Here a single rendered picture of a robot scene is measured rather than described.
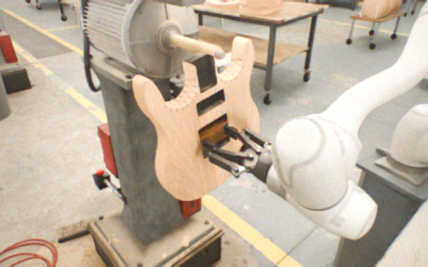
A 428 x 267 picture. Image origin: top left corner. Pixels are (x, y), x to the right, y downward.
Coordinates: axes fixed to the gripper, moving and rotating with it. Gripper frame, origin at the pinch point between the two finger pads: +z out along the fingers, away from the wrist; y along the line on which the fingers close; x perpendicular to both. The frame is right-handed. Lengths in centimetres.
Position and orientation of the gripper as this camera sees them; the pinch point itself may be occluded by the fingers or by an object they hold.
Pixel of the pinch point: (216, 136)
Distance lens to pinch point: 83.3
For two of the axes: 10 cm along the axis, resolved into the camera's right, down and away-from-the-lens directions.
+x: -1.3, -7.9, -5.9
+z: -6.6, -3.8, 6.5
